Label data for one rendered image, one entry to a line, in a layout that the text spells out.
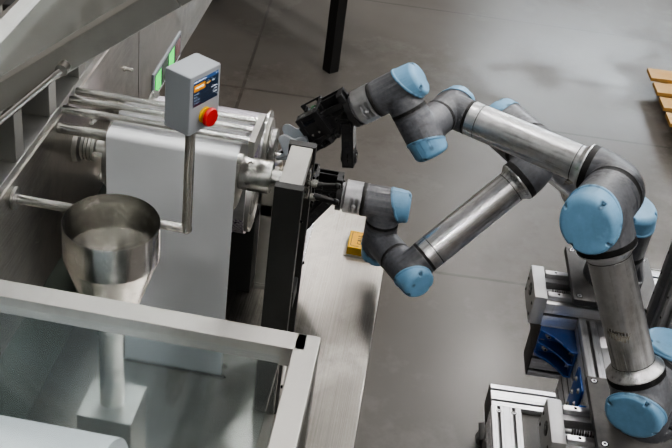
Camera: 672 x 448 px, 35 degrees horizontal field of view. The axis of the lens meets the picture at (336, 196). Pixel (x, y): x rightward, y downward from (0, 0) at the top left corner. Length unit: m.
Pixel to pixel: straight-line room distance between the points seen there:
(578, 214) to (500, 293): 2.03
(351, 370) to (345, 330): 0.12
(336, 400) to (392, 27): 3.84
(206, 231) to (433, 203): 2.50
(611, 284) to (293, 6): 4.06
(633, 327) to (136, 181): 0.98
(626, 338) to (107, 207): 1.04
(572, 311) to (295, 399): 1.68
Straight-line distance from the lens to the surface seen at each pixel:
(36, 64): 1.24
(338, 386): 2.22
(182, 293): 2.09
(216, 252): 2.01
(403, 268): 2.32
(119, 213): 1.63
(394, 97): 2.12
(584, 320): 2.82
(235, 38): 5.50
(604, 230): 2.00
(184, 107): 1.57
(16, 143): 1.80
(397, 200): 2.35
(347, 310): 2.40
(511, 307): 3.96
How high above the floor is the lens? 2.45
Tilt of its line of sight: 34 degrees down
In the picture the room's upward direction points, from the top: 8 degrees clockwise
